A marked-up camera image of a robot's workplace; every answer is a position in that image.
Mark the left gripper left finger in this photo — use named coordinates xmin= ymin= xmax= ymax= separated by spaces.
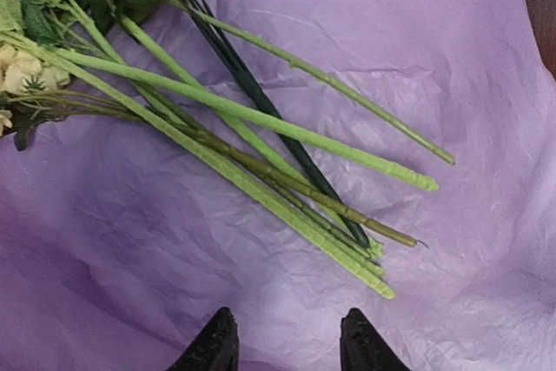
xmin=167 ymin=307 xmax=240 ymax=371

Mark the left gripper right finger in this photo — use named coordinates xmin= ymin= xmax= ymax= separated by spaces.
xmin=340 ymin=308 xmax=409 ymax=371

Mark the purple tissue paper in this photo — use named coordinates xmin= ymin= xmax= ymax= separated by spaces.
xmin=0 ymin=0 xmax=556 ymax=371

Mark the artificial flower bunch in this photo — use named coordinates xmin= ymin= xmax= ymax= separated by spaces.
xmin=1 ymin=0 xmax=454 ymax=300

